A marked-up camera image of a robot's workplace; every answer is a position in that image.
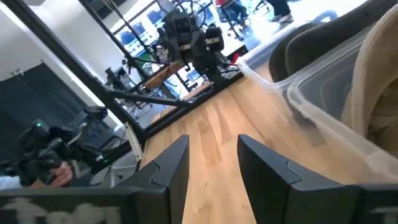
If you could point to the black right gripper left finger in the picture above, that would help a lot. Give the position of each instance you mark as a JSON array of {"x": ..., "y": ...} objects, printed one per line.
[{"x": 174, "y": 174}]

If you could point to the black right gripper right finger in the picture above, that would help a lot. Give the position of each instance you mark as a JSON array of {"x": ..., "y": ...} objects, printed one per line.
[{"x": 273, "y": 186}]

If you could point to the dark grey baseball cap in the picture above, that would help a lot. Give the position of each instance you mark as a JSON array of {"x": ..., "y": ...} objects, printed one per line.
[
  {"x": 342, "y": 34},
  {"x": 280, "y": 59}
]

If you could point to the grey caps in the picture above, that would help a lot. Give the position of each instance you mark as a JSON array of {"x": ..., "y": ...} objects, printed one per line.
[{"x": 370, "y": 77}]

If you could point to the person's forearm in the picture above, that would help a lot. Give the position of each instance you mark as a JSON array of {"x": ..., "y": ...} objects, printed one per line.
[{"x": 11, "y": 182}]

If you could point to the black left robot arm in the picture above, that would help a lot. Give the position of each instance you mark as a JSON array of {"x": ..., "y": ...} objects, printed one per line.
[{"x": 192, "y": 43}]

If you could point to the wooden background table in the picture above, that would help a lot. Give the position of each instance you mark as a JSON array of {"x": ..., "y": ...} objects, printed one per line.
[{"x": 163, "y": 74}]

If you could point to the clear plastic storage bin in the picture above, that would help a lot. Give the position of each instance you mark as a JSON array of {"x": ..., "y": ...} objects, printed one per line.
[
  {"x": 261, "y": 74},
  {"x": 329, "y": 93}
]

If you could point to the person's hand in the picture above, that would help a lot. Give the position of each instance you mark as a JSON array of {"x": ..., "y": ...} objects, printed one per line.
[{"x": 62, "y": 175}]

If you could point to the person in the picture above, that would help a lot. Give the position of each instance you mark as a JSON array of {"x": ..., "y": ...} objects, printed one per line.
[
  {"x": 281, "y": 12},
  {"x": 233, "y": 9}
]

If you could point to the black frame strut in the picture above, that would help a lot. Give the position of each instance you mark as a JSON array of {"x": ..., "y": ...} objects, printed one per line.
[{"x": 149, "y": 99}]

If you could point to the black frame post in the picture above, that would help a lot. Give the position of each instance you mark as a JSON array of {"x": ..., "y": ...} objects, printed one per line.
[{"x": 71, "y": 65}]

